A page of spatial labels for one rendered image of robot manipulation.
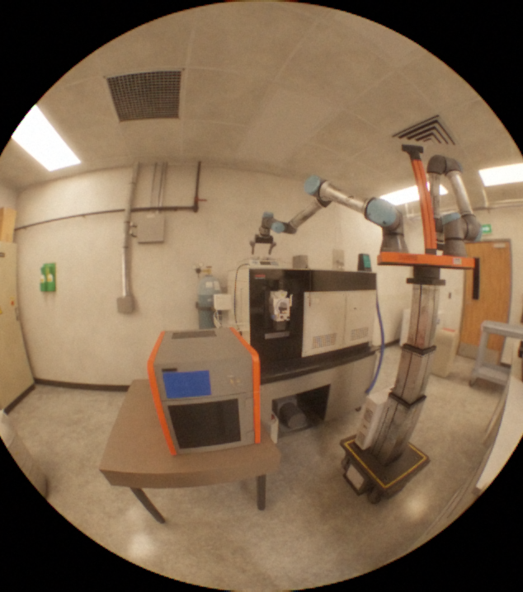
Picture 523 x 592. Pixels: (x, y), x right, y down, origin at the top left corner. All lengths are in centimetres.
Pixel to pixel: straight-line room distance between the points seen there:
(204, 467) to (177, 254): 204
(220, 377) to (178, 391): 15
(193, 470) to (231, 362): 46
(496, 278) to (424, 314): 340
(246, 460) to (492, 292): 426
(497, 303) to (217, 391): 430
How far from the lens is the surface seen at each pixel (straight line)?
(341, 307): 163
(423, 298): 106
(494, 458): 84
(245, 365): 68
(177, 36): 157
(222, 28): 151
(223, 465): 85
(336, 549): 146
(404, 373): 117
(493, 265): 438
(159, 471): 87
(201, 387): 69
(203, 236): 238
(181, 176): 263
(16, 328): 329
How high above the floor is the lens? 139
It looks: 5 degrees down
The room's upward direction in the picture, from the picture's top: straight up
